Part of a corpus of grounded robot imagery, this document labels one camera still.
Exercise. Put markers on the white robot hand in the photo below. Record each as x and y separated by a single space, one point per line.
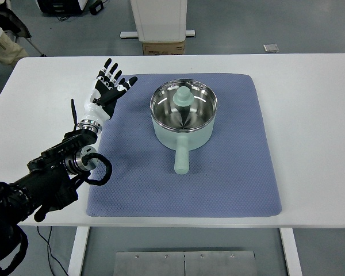
103 98

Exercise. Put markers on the mint green pot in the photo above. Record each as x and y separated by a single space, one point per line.
183 113

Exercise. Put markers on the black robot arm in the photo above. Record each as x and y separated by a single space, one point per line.
58 172

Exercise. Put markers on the brown cardboard box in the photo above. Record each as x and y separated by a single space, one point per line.
163 48

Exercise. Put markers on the small black box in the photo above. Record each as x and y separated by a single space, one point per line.
94 10

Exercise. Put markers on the black white device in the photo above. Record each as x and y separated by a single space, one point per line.
62 6

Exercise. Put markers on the person in beige trousers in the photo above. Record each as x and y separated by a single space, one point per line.
10 51

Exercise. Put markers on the blue textured mat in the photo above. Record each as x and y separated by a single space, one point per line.
231 175

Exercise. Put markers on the grey floor cover plate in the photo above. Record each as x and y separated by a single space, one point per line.
271 48

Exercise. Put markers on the white table leg left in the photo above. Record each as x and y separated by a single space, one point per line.
78 251

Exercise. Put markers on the white table leg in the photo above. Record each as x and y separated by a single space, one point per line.
78 251
290 252

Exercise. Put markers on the metal floor plate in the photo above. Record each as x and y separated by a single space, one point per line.
186 263

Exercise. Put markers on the white table leg right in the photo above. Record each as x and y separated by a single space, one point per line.
290 252

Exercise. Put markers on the white table pedestal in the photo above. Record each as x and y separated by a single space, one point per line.
159 21

